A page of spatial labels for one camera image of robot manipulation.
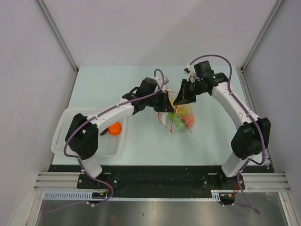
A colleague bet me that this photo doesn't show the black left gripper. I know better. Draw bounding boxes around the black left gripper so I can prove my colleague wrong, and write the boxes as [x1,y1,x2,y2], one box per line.
[145,90,174,113]

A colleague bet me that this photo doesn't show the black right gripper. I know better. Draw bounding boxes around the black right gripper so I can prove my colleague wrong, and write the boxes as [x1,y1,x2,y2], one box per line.
[174,79,207,106]

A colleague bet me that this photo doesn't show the fake yellow lemon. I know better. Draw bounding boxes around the fake yellow lemon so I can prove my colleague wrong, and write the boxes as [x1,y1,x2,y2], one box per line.
[176,105,190,116]

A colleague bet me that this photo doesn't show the clear zip top bag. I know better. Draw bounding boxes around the clear zip top bag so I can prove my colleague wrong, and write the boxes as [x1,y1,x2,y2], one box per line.
[158,88,195,133]

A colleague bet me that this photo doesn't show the fake orange fruit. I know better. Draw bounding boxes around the fake orange fruit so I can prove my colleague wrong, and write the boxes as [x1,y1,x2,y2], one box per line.
[108,122,122,136]

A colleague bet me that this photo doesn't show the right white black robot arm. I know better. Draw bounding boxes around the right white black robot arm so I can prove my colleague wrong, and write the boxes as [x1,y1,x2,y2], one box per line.
[173,61,271,189]

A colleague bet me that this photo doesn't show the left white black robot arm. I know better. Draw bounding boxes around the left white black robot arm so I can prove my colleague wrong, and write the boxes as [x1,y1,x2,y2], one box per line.
[63,78,174,188]

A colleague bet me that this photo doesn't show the fake green cucumber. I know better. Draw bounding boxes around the fake green cucumber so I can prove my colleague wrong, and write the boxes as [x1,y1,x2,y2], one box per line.
[168,113,186,130]

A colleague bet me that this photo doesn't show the fake peach fruit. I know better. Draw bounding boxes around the fake peach fruit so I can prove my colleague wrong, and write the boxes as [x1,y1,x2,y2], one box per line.
[182,113,195,128]

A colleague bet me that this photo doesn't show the white perforated plastic basket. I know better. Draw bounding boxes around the white perforated plastic basket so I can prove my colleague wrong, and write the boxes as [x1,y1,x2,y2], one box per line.
[51,107,127,157]

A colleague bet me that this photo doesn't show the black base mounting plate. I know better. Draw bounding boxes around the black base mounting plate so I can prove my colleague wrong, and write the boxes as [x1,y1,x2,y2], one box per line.
[48,165,272,199]

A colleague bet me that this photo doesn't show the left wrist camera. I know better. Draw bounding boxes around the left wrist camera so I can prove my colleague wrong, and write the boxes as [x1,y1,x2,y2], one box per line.
[154,77,169,86]

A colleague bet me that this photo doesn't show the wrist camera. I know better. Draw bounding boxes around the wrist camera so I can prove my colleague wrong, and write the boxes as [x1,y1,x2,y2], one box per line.
[154,77,169,86]
[184,64,195,76]

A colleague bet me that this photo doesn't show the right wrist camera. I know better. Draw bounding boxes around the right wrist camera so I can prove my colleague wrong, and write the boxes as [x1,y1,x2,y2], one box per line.
[184,64,195,76]

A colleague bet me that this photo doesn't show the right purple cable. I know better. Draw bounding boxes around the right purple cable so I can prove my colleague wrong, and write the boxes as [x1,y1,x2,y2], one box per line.
[189,54,268,214]

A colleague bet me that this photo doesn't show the purple cable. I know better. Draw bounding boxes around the purple cable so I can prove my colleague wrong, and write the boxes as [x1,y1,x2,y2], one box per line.
[189,54,268,214]
[46,68,165,212]

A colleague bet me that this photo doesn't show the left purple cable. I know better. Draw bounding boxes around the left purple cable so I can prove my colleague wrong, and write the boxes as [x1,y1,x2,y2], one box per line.
[46,68,165,212]

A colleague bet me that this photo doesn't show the aluminium frame rail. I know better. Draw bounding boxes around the aluminium frame rail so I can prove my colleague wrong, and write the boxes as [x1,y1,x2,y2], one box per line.
[34,172,80,191]

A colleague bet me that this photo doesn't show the white slotted cable duct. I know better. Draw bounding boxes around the white slotted cable duct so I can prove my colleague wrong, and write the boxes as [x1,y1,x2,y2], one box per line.
[44,191,93,200]

